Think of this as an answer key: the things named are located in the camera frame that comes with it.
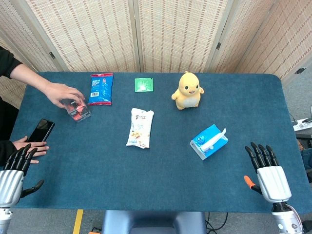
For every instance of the clear plastic box red contents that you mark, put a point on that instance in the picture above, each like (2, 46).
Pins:
(77, 111)

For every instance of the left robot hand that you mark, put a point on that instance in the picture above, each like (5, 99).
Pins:
(11, 179)

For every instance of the blue snack bag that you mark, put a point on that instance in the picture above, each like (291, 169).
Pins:
(101, 89)

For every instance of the blue tissue pack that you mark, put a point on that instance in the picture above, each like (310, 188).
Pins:
(207, 143)

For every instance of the white tissue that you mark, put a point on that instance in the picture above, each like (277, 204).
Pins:
(214, 140)

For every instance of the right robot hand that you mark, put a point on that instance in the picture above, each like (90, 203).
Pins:
(273, 181)

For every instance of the white snack bag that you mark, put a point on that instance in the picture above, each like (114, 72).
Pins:
(140, 128)

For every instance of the person's right hand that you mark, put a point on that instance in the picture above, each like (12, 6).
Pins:
(63, 93)

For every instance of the woven folding screen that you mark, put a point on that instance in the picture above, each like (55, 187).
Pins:
(156, 34)

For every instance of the person's right forearm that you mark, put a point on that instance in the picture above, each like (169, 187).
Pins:
(17, 67)

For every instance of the person's left sleeve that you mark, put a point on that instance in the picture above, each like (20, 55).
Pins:
(6, 152)

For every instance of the white power strip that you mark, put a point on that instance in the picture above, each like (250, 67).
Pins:
(303, 123)

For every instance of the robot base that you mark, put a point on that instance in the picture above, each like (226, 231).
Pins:
(153, 222)

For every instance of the blue table mat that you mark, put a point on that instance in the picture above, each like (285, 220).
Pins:
(156, 156)

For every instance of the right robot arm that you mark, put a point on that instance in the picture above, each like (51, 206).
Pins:
(287, 218)

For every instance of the yellow plush duck toy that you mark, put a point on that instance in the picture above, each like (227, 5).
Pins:
(187, 92)

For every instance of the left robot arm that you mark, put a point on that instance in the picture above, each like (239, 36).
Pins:
(4, 220)

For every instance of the person's left hand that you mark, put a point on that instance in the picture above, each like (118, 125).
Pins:
(31, 145)

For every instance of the black smartphone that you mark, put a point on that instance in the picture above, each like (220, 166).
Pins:
(40, 130)

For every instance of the green square packet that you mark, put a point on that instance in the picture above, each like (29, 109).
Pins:
(143, 84)

